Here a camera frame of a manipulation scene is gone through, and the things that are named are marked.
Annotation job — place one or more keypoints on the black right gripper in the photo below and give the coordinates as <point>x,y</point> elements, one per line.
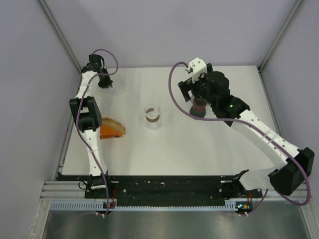
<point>188,85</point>

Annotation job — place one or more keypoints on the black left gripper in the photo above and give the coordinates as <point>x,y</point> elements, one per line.
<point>107,83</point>

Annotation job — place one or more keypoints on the glass carafe with cork band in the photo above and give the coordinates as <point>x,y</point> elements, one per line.
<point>152,115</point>

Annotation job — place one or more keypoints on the orange coffee filter box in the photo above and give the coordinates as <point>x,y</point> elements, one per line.
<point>109,132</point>

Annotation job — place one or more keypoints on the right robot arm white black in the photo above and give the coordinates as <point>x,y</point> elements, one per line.
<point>290,164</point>

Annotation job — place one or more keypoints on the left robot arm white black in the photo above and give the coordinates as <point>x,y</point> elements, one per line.
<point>88,119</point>

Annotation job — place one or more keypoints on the clear glass dripper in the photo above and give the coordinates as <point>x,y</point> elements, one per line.
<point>119,85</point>

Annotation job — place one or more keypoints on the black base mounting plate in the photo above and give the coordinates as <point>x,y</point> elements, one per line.
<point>167,190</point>

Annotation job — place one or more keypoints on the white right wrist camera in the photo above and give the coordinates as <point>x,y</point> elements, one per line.
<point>197,67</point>

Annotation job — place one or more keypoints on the aluminium frame post left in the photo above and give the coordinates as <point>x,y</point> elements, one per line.
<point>59,34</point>

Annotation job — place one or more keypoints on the aluminium frame post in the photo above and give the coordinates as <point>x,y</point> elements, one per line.
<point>298,5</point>
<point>59,34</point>

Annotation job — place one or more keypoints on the grey slotted cable duct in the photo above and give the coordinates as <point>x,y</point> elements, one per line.
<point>101,206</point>

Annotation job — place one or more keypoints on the aluminium frame post right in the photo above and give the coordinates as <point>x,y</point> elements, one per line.
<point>298,5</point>

